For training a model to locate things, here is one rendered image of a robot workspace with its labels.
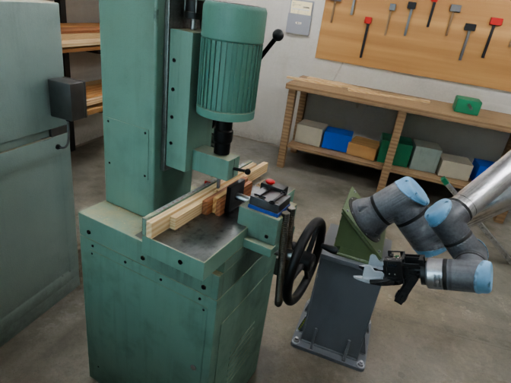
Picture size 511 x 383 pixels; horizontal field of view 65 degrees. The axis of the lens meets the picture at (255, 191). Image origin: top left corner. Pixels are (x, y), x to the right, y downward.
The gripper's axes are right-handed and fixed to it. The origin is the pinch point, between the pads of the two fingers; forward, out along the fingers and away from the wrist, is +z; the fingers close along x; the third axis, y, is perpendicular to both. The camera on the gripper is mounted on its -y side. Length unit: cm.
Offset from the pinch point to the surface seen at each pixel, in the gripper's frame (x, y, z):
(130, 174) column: 21, 43, 67
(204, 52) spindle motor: 18, 75, 30
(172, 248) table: 41, 27, 37
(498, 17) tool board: -328, 76, -47
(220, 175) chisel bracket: 14, 39, 36
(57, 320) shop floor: 18, -29, 147
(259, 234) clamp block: 18.5, 21.4, 23.2
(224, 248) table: 31.6, 22.8, 27.2
